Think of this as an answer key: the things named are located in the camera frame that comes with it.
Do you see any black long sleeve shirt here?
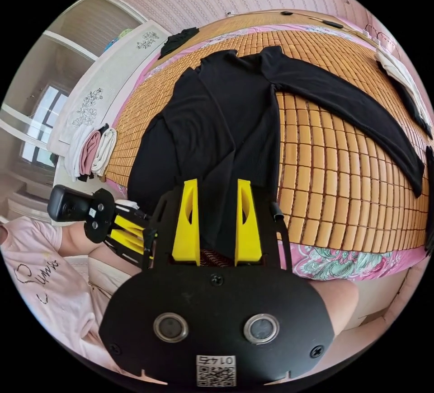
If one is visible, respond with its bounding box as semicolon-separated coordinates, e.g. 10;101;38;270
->
127;46;426;252

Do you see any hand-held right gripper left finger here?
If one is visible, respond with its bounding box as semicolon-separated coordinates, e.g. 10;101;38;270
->
171;178;200;262

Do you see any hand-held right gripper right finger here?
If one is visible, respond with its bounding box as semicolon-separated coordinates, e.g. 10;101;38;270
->
234;178;264;267

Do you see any person's left forearm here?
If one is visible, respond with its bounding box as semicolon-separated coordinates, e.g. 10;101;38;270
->
61;222;106;258

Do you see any black garment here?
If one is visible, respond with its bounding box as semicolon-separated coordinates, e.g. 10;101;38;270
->
157;27;200;60

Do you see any person's body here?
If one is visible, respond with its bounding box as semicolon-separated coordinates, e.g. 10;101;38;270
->
0;215;360;377

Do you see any pile of clothes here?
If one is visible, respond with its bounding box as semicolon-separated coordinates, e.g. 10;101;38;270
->
374;47;434;140
63;123;118;182

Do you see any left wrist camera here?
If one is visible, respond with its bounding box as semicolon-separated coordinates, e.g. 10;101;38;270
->
47;184;90;221

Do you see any window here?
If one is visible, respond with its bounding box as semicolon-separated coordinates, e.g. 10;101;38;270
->
19;84;71;169

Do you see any bed with woven mat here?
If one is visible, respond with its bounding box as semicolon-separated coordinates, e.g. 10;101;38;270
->
103;10;434;282

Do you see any white headboard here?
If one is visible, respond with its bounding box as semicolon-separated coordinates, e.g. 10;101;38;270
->
47;20;172;157

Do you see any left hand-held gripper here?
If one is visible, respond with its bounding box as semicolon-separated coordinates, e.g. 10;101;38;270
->
84;188;159;269

